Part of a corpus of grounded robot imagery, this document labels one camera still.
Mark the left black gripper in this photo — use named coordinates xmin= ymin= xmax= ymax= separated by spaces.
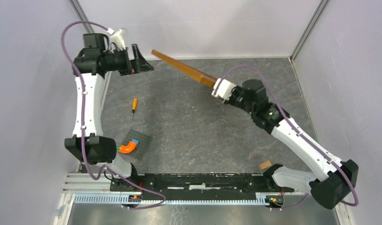
xmin=103 ymin=44 xmax=154 ymax=76

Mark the yellow handle screwdriver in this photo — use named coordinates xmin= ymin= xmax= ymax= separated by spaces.
xmin=131 ymin=98 xmax=138 ymax=120

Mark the wooden picture frame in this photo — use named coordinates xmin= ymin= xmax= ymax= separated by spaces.
xmin=151 ymin=49 xmax=217 ymax=88

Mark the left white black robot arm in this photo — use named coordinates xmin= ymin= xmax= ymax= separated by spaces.
xmin=64 ymin=30 xmax=154 ymax=191

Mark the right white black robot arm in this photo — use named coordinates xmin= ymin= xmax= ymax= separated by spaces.
xmin=212 ymin=79 xmax=359 ymax=210

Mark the small cardboard block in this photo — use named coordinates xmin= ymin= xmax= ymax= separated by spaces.
xmin=259 ymin=160 xmax=272 ymax=170

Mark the grey building baseplate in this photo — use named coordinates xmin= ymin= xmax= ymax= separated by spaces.
xmin=120 ymin=129 xmax=153 ymax=160

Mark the orange curved toy brick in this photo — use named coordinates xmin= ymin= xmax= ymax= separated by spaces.
xmin=120 ymin=141 xmax=138 ymax=154

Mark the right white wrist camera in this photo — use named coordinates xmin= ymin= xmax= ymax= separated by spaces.
xmin=211 ymin=78 xmax=237 ymax=101

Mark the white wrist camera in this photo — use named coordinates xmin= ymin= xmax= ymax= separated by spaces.
xmin=106 ymin=28 xmax=127 ymax=50
xmin=211 ymin=78 xmax=237 ymax=101

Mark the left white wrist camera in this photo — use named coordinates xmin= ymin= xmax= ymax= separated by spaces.
xmin=106 ymin=28 xmax=127 ymax=50

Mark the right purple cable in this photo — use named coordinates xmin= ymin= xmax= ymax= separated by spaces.
xmin=213 ymin=64 xmax=359 ymax=212

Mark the slotted cable duct rail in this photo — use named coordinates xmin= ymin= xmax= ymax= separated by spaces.
xmin=74 ymin=194 xmax=269 ymax=206

